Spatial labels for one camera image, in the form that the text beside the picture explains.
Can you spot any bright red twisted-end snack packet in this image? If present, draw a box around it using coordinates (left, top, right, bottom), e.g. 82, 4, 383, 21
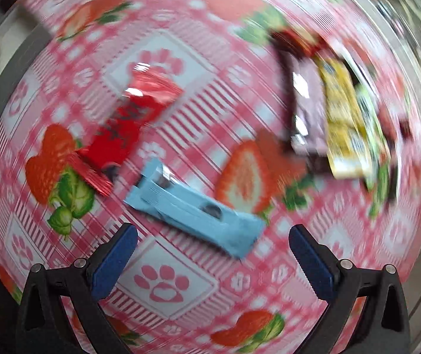
68, 64, 185, 197

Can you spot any light blue snack packet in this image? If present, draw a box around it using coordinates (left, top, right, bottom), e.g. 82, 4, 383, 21
124, 158, 266, 259

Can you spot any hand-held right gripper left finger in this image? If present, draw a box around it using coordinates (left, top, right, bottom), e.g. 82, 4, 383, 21
16, 223, 139, 354

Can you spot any black snack packet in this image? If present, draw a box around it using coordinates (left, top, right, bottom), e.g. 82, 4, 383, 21
299, 153, 334, 173

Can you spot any pink silver snack packet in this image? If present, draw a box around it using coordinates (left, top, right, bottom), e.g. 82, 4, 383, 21
288, 53, 331, 155

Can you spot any green snack packet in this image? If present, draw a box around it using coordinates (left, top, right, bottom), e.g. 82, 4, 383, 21
355, 85, 394, 192

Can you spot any strawberry print pink tablecloth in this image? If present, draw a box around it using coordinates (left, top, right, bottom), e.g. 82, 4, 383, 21
0, 0, 421, 354

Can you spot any dark red gold-print snack packet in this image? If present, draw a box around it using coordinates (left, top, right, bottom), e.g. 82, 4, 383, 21
271, 29, 325, 58

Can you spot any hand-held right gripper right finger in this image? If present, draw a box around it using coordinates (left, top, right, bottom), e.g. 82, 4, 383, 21
288, 224, 410, 354

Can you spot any yellow snack packet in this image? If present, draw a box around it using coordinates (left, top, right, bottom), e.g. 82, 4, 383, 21
317, 59, 373, 179

